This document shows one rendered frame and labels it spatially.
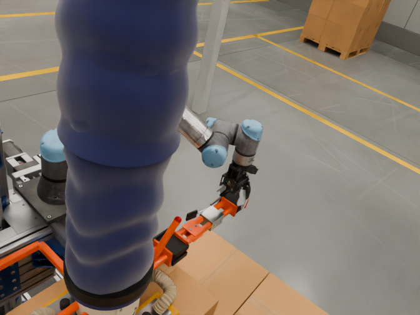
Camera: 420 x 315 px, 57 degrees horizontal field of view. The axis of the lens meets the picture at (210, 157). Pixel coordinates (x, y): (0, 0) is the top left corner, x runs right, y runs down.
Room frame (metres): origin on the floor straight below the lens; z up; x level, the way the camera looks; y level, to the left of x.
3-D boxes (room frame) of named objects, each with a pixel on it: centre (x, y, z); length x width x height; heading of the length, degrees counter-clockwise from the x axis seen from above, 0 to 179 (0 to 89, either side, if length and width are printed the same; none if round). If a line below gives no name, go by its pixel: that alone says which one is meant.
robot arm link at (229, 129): (1.12, -0.01, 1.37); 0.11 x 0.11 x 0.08; 89
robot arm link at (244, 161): (1.14, -0.12, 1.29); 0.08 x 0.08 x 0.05
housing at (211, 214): (1.03, -0.06, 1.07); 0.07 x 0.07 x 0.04; 59
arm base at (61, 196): (1.01, 0.50, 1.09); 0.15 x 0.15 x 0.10
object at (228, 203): (1.15, -0.13, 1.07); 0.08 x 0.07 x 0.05; 149
